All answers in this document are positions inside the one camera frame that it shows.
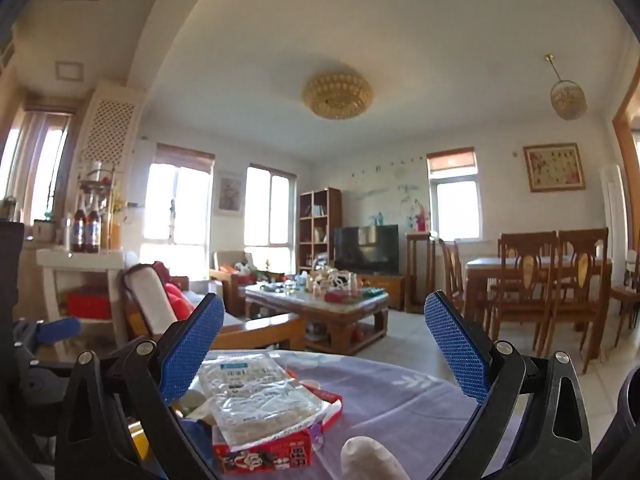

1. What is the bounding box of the white lattice cabinet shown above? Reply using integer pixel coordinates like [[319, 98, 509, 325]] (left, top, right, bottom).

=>
[[75, 81, 146, 211]]

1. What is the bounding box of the brown glass bottle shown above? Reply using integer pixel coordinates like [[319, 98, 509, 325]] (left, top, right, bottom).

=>
[[86, 195, 102, 253], [71, 195, 87, 253]]

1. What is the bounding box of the clear plastic package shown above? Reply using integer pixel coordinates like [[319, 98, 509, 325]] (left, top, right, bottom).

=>
[[197, 351, 323, 448]]

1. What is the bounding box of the red cushion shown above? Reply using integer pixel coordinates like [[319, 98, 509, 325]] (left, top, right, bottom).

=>
[[152, 261, 196, 318]]

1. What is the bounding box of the gold framed wall picture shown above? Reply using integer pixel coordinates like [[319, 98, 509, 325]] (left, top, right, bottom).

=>
[[523, 143, 586, 192]]

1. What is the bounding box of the red storage box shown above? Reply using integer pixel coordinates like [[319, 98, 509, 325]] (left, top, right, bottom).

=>
[[66, 285, 113, 321]]

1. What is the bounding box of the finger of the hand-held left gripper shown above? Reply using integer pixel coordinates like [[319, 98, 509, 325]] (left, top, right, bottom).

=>
[[40, 316, 82, 347]]

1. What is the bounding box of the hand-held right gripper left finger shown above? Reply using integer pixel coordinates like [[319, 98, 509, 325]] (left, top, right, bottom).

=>
[[54, 292, 226, 480]]

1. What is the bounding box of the metal tiered rack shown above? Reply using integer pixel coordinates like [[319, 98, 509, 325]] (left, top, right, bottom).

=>
[[80, 160, 126, 251]]

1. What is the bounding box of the gold pendant lamp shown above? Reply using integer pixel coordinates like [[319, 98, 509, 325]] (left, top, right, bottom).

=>
[[544, 54, 587, 121]]

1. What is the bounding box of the wooden dining table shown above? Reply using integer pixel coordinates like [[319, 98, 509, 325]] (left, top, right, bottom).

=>
[[464, 256, 613, 331]]

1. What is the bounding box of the wooden armchair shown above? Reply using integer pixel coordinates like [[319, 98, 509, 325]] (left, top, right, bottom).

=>
[[210, 251, 261, 316]]

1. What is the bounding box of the wooden bookshelf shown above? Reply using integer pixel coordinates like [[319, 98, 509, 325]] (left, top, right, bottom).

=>
[[298, 188, 343, 273]]

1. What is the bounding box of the black television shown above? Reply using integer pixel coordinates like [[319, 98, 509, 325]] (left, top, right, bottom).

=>
[[333, 224, 400, 276]]

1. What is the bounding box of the wooden television stand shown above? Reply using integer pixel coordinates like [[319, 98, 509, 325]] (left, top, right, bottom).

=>
[[360, 274, 406, 311]]

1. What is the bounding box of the wooden sofa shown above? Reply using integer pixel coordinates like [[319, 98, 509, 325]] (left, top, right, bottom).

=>
[[120, 262, 307, 356]]

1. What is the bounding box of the red printed box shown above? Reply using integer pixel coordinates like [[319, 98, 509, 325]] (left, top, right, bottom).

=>
[[211, 380, 344, 475]]

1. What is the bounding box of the framed flower picture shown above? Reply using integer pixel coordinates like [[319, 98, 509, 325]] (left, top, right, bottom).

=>
[[216, 174, 244, 216]]

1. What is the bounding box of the white shelf unit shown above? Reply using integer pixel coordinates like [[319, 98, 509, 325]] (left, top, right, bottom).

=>
[[36, 249, 126, 361]]

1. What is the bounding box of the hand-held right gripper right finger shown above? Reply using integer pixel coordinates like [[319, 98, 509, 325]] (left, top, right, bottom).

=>
[[424, 290, 594, 480]]

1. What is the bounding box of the square ceiling panel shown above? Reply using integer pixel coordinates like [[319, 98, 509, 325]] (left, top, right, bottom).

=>
[[55, 60, 88, 81]]

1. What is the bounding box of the wooden dining chair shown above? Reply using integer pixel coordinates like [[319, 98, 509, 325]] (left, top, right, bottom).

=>
[[542, 228, 610, 361], [492, 231, 557, 353], [610, 280, 640, 348], [438, 238, 468, 318]]

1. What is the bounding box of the gold ceiling lamp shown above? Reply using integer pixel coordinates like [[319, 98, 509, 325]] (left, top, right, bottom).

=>
[[301, 72, 373, 121]]

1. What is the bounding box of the purple floral tablecloth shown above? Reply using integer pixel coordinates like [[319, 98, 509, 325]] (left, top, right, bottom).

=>
[[180, 350, 521, 480]]

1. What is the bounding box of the wooden coffee table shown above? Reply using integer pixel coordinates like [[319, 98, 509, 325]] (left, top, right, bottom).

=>
[[245, 282, 390, 356]]

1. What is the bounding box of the tall wooden stand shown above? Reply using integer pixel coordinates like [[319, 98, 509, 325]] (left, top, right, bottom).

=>
[[405, 231, 438, 315]]

